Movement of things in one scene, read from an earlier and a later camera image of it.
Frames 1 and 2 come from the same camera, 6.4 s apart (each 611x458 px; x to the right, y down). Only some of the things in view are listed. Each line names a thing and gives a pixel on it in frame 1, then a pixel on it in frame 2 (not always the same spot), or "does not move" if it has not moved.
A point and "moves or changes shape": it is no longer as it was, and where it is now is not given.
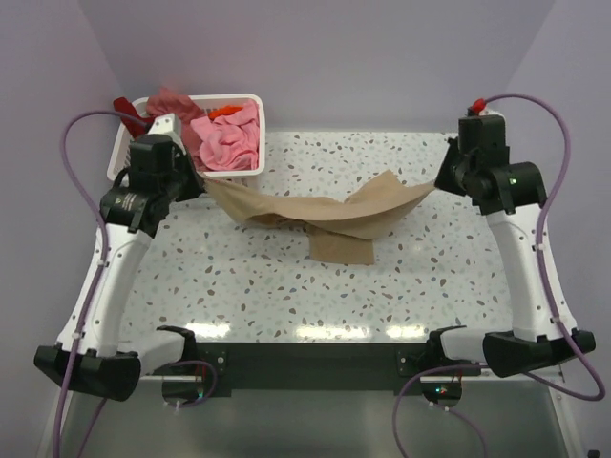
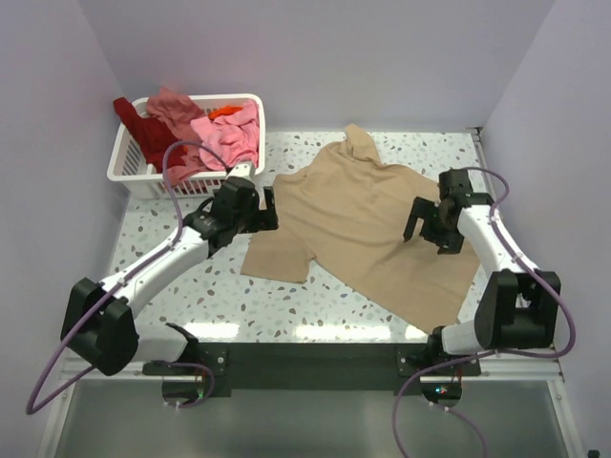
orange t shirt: (223, 111) does not move
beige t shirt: (340, 231) moves or changes shape
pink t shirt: (229, 141) does not move
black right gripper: (443, 179) → (449, 243)
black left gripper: (196, 186) → (263, 223)
